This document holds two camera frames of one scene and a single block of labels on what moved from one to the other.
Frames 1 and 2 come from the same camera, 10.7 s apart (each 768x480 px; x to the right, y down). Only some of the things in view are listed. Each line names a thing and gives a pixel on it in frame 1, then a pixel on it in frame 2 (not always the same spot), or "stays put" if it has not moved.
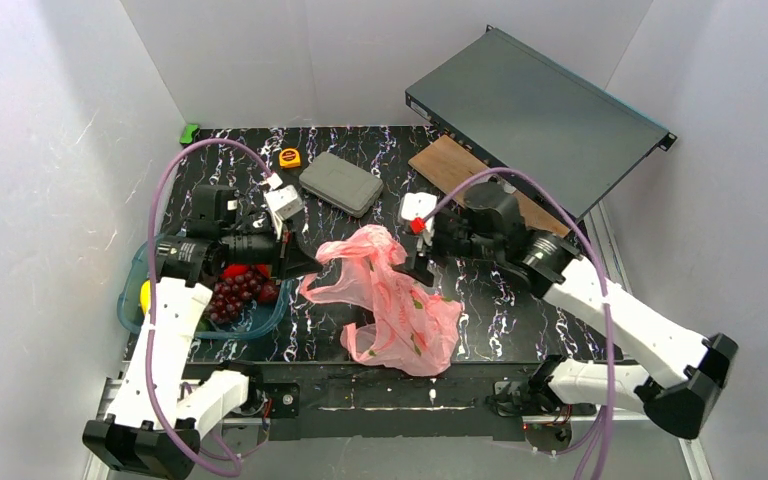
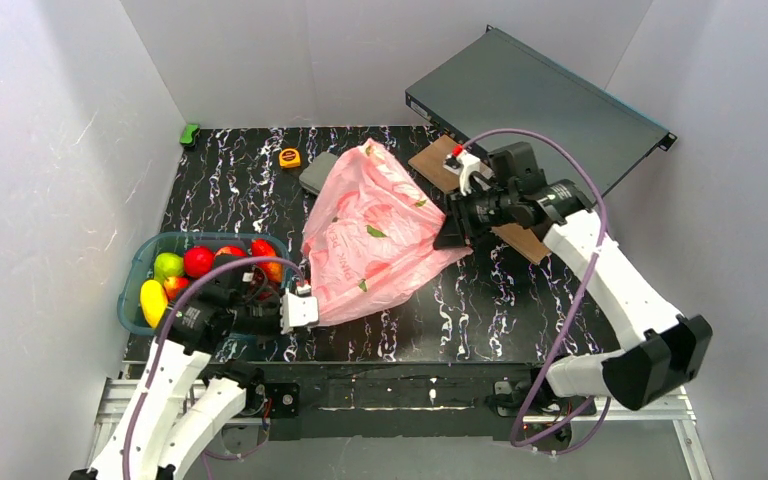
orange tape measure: (289, 158) stays put
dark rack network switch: (560, 135) stays put
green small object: (189, 133) stays put
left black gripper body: (283, 250) to (268, 319)
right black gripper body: (428, 253) stays put
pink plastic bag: (413, 330) to (370, 232)
